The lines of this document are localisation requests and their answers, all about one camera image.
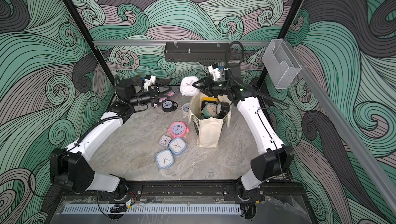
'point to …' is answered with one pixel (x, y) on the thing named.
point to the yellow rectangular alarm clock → (209, 99)
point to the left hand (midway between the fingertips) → (170, 91)
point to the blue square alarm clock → (164, 159)
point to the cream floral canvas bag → (208, 131)
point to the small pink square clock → (164, 140)
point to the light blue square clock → (178, 146)
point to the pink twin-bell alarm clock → (179, 129)
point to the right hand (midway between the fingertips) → (193, 87)
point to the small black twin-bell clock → (168, 106)
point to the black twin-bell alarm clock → (222, 109)
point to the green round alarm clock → (209, 110)
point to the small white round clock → (185, 108)
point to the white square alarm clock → (186, 88)
